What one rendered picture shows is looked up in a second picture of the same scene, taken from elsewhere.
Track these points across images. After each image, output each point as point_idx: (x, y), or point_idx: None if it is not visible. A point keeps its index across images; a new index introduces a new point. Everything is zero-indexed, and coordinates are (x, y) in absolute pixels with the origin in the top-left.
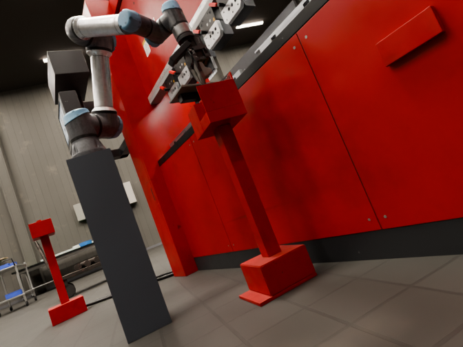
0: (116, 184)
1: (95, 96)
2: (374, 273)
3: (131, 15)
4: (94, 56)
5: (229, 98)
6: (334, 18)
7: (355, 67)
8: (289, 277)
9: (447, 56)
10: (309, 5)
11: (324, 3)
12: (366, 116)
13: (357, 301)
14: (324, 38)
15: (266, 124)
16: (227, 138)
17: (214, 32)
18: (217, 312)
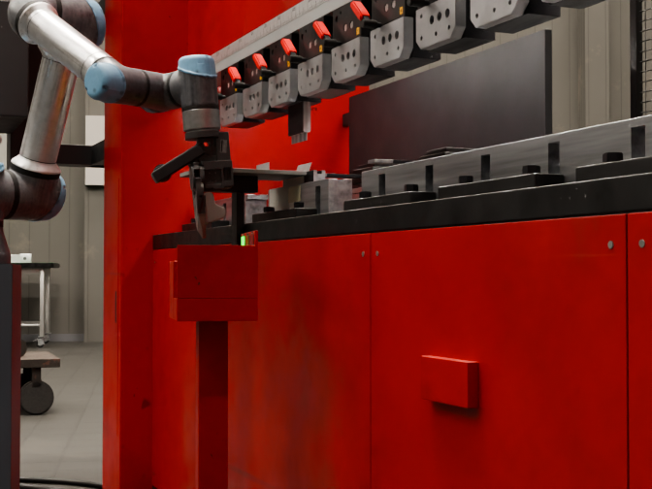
0: (0, 339)
1: (27, 136)
2: None
3: (108, 82)
4: (49, 61)
5: (234, 282)
6: (407, 263)
7: (406, 362)
8: None
9: (472, 442)
10: (391, 211)
11: (404, 227)
12: (397, 445)
13: None
14: (391, 279)
15: (305, 340)
16: (211, 346)
17: (314, 73)
18: None
